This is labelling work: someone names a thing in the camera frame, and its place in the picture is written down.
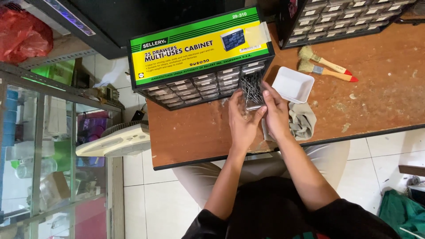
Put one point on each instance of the person's right hand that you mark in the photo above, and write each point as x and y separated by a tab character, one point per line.
277	119

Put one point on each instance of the person's left hand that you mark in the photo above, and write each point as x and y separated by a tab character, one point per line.
242	127

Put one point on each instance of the clear plastic drawer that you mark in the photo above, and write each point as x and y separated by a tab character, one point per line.
255	107

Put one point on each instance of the beige cloth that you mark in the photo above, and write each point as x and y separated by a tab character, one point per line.
302	121

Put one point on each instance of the white plastic tray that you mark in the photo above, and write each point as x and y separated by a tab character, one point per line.
293	84

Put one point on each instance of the pile of steel nails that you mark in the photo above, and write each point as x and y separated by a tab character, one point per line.
252	88

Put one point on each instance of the person's beige trousers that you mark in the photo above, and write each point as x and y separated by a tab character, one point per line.
202	179

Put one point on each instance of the wooden paint brush red tip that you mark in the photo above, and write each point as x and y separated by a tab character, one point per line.
323	61
327	72

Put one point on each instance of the drawer cabinet with yellow label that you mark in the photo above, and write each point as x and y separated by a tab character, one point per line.
196	53

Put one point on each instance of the person's black shirt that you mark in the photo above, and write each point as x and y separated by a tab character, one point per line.
282	212

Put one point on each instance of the black drawer cabinet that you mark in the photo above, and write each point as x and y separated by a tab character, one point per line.
335	20

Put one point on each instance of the white fan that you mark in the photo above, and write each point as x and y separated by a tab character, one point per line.
116	141

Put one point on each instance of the black monitor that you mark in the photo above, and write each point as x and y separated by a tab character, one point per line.
132	20

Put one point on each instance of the green cloth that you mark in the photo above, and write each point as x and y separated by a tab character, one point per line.
400	212

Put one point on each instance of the glass display cabinet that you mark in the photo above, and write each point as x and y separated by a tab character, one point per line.
49	149

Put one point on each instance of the green plastic bag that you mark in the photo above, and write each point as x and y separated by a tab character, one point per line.
54	71

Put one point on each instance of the grey metal angle shelf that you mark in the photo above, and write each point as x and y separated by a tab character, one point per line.
56	54

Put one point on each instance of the red plastic bag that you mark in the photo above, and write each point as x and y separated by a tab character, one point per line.
21	36

